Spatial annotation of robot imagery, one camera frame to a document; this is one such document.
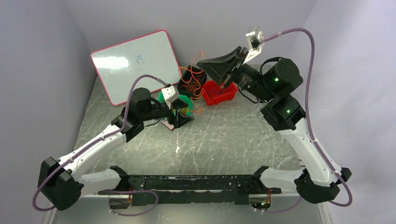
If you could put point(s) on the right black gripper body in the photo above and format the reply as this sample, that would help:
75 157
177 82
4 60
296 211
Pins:
241 75

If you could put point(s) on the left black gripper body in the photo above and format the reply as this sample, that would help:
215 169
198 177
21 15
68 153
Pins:
173 120

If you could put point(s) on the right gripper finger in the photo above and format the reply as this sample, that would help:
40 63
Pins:
235 54
219 70

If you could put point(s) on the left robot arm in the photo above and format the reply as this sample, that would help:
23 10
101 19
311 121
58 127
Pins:
63 181

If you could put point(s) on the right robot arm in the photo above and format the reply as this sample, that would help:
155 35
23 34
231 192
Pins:
319 181

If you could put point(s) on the green plastic bin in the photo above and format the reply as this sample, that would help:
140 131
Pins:
187 110

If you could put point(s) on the small red white box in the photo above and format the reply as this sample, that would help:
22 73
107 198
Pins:
168 125

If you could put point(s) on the red plastic bin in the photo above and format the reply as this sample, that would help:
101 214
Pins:
213 95

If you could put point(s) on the black plastic bin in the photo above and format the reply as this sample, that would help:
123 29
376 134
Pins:
191 82

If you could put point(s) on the pink framed whiteboard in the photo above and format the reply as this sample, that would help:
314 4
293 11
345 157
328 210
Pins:
119 65

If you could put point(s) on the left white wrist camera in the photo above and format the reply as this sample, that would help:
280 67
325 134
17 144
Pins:
170 94

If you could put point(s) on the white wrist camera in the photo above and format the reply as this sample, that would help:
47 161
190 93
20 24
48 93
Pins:
255 40
170 94

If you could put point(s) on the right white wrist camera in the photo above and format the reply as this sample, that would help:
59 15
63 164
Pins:
255 40

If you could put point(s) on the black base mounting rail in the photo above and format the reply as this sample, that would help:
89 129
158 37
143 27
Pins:
178 189

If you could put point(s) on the aluminium frame rail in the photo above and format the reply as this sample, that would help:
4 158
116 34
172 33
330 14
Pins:
303 185

